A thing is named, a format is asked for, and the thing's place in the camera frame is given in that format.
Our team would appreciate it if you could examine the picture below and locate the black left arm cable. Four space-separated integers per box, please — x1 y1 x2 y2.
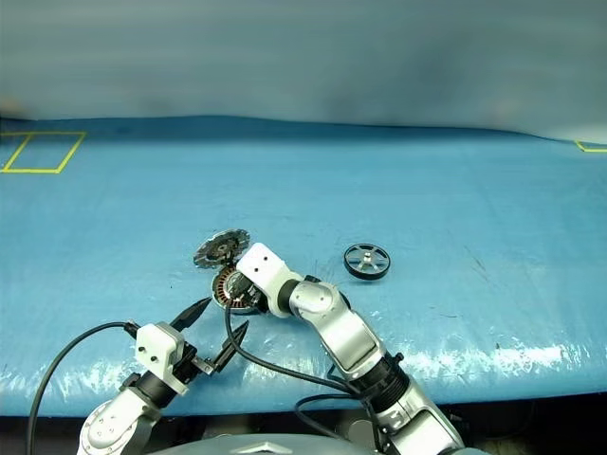
26 320 141 455

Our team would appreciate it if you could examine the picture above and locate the black spoked rotor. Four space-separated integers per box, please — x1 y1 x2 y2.
342 243 394 280

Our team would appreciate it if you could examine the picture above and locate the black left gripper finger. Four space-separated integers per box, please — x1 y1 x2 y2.
212 319 251 375
169 297 212 337

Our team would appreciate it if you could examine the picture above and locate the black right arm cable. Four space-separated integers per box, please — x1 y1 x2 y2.
224 302 380 440

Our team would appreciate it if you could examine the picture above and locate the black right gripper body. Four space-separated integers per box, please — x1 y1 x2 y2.
234 276 267 313

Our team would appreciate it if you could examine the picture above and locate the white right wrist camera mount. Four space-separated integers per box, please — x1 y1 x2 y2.
235 243 298 318

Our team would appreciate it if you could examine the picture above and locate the blue table sheet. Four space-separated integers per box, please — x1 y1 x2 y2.
0 115 607 418

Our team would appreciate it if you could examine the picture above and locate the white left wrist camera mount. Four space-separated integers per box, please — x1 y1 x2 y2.
135 321 191 395

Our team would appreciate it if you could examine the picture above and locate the grey robot torso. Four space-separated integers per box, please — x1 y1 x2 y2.
163 430 376 455

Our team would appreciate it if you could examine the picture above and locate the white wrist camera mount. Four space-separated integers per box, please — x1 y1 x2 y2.
135 321 191 395
235 243 298 318

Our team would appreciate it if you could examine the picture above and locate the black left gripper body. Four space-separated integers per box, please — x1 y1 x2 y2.
175 340 217 385

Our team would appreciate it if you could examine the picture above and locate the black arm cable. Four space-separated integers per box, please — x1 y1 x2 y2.
224 302 380 440
26 320 141 455

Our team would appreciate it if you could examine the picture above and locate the round grey motor lid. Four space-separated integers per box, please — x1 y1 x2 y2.
193 228 251 270

